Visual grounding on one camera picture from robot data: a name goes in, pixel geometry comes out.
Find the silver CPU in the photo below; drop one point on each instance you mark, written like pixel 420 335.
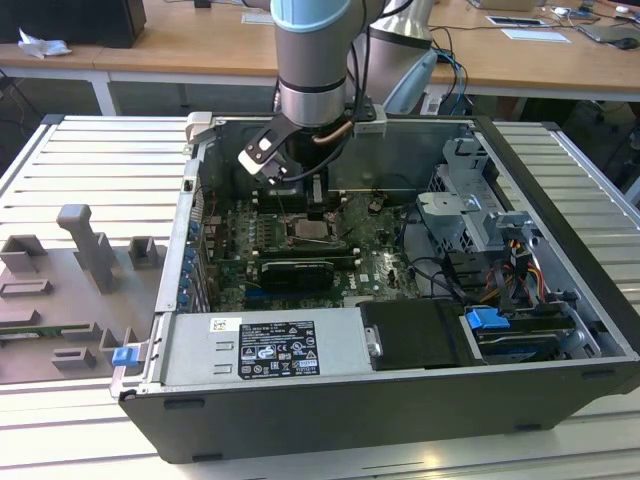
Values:
pixel 306 229

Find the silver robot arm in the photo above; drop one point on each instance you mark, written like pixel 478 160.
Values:
pixel 310 60

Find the CPU socket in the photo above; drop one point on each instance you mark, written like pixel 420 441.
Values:
pixel 288 243

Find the round silver coin battery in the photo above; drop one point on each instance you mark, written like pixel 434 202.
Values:
pixel 377 204

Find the gray plastic case latch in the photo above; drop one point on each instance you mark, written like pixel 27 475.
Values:
pixel 199 125

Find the black graphics card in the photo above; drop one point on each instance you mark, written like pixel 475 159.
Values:
pixel 295 275

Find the green motherboard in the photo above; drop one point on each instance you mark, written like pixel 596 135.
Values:
pixel 385 265

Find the perforated metal drive cage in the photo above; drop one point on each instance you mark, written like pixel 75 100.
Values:
pixel 450 225

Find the wooden desk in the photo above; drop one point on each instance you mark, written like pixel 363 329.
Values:
pixel 175 40
pixel 525 60

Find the black plastic shroud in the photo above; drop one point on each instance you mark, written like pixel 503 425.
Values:
pixel 415 335

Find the silver power supply with label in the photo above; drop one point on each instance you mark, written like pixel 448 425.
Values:
pixel 200 350

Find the hard disk in blue carrier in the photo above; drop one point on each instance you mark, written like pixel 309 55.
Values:
pixel 485 317

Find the brown cardboard box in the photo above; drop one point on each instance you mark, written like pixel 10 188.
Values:
pixel 505 4

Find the white paper sheet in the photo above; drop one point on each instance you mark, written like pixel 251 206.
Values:
pixel 535 35

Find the black computer box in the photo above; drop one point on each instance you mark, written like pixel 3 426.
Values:
pixel 75 20

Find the black open PC case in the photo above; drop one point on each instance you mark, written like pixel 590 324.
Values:
pixel 350 415

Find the blue plastic case latch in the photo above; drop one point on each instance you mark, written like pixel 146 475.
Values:
pixel 124 357

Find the crumpled white paper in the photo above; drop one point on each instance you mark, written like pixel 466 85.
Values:
pixel 42 46

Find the gray parts rack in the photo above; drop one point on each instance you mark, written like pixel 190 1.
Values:
pixel 60 300

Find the green RAM stick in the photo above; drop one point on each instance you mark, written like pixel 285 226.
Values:
pixel 45 330

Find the gray laptop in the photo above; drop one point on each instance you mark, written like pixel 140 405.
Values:
pixel 607 32

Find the black computer mouse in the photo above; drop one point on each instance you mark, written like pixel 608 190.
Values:
pixel 622 43

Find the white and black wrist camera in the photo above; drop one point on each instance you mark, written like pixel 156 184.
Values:
pixel 250 160

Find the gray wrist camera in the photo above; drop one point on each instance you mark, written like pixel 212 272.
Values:
pixel 372 127

